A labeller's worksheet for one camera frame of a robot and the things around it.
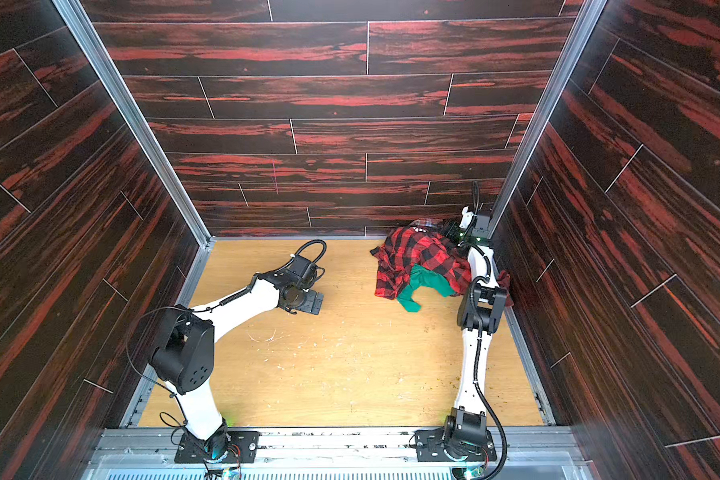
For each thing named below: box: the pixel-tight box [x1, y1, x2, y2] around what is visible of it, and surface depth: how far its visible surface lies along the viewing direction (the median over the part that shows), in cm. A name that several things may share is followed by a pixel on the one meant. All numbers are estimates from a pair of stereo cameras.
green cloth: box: [396, 264, 453, 312], surface depth 103 cm
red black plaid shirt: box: [370, 218, 513, 306], surface depth 102 cm
